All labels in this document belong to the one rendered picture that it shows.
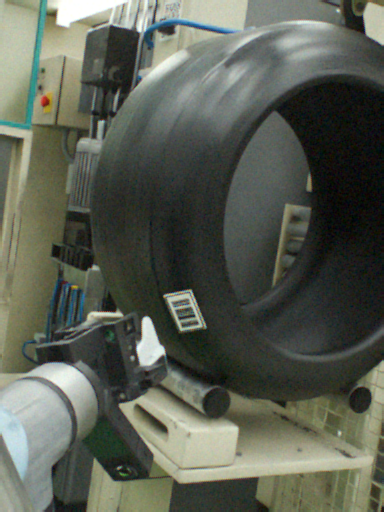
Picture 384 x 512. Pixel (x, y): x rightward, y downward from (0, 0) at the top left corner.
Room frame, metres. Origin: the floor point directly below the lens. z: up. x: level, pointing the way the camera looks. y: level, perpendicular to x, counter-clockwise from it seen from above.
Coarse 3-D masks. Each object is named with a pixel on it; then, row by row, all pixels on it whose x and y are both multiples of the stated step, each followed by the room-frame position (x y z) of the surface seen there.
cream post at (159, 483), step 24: (168, 0) 1.41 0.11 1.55; (192, 0) 1.34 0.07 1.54; (216, 0) 1.37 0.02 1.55; (240, 0) 1.39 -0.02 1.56; (216, 24) 1.37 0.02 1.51; (240, 24) 1.40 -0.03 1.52; (168, 48) 1.39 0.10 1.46; (120, 312) 1.42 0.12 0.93; (96, 480) 1.42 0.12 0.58; (144, 480) 1.37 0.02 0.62; (168, 480) 1.40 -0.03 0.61; (96, 504) 1.41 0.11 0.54; (120, 504) 1.34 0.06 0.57; (144, 504) 1.37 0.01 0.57; (168, 504) 1.40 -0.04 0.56
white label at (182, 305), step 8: (168, 296) 0.94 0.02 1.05; (176, 296) 0.94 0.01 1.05; (184, 296) 0.93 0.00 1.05; (192, 296) 0.93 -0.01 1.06; (168, 304) 0.95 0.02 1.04; (176, 304) 0.94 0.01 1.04; (184, 304) 0.94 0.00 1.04; (192, 304) 0.94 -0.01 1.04; (176, 312) 0.95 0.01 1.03; (184, 312) 0.94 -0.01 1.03; (192, 312) 0.94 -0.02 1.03; (176, 320) 0.95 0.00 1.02; (184, 320) 0.95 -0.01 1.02; (192, 320) 0.95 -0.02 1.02; (200, 320) 0.94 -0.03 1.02; (184, 328) 0.95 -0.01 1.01; (192, 328) 0.95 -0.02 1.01; (200, 328) 0.95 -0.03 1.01
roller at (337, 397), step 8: (352, 384) 1.15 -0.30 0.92; (336, 392) 1.16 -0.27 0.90; (344, 392) 1.14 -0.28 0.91; (352, 392) 1.13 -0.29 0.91; (360, 392) 1.13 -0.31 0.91; (368, 392) 1.14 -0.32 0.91; (336, 400) 1.16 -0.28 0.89; (344, 400) 1.14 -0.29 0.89; (352, 400) 1.13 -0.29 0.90; (360, 400) 1.13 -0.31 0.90; (368, 400) 1.14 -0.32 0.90; (352, 408) 1.13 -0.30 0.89; (360, 408) 1.13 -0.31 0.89
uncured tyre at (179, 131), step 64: (192, 64) 1.02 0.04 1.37; (256, 64) 0.96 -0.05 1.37; (320, 64) 1.00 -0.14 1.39; (128, 128) 1.04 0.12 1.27; (192, 128) 0.93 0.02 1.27; (256, 128) 0.95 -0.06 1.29; (320, 128) 1.36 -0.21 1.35; (128, 192) 0.98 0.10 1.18; (192, 192) 0.92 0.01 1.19; (320, 192) 1.38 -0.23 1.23; (128, 256) 0.99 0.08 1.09; (192, 256) 0.92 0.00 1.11; (320, 256) 1.39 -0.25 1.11; (128, 320) 1.12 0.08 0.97; (256, 320) 1.32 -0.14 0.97; (320, 320) 1.33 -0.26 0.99; (256, 384) 1.01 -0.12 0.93; (320, 384) 1.05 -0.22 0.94
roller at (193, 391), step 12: (168, 360) 1.11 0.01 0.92; (168, 372) 1.08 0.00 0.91; (180, 372) 1.07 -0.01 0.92; (192, 372) 1.06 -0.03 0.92; (168, 384) 1.08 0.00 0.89; (180, 384) 1.05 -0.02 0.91; (192, 384) 1.02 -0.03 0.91; (204, 384) 1.01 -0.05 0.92; (216, 384) 1.01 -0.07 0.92; (180, 396) 1.05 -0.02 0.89; (192, 396) 1.01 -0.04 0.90; (204, 396) 0.99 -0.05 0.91; (216, 396) 0.99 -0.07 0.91; (228, 396) 1.00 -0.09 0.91; (204, 408) 0.98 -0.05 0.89; (216, 408) 0.99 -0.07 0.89; (228, 408) 1.00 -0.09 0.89
